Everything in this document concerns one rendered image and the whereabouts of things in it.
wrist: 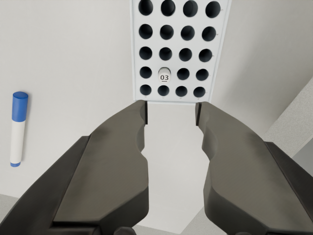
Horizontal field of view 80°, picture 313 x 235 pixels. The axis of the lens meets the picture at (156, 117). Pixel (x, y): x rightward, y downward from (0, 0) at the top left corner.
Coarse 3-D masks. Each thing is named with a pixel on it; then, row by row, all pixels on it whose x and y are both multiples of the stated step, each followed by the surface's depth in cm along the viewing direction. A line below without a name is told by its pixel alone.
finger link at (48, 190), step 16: (80, 144) 8; (64, 160) 7; (48, 176) 6; (64, 176) 6; (32, 192) 6; (48, 192) 6; (64, 192) 6; (16, 208) 5; (32, 208) 5; (48, 208) 5; (0, 224) 5; (16, 224) 5; (32, 224) 5; (48, 224) 5
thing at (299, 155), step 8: (312, 136) 18; (304, 144) 18; (312, 144) 17; (296, 152) 19; (304, 152) 18; (312, 152) 17; (296, 160) 18; (304, 160) 17; (312, 160) 17; (304, 168) 17; (312, 168) 16; (312, 176) 16
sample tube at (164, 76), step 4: (164, 68) 19; (160, 72) 18; (164, 72) 17; (168, 72) 18; (160, 76) 18; (164, 76) 18; (168, 76) 18; (160, 80) 18; (164, 80) 18; (168, 80) 18
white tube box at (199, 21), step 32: (160, 0) 16; (192, 0) 17; (224, 0) 16; (160, 32) 19; (192, 32) 18; (224, 32) 16; (160, 64) 18; (192, 64) 18; (160, 96) 20; (192, 96) 20
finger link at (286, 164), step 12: (276, 156) 7; (288, 156) 7; (288, 168) 7; (300, 168) 7; (288, 180) 6; (300, 180) 6; (312, 180) 6; (300, 192) 6; (312, 192) 6; (312, 204) 6; (312, 216) 5
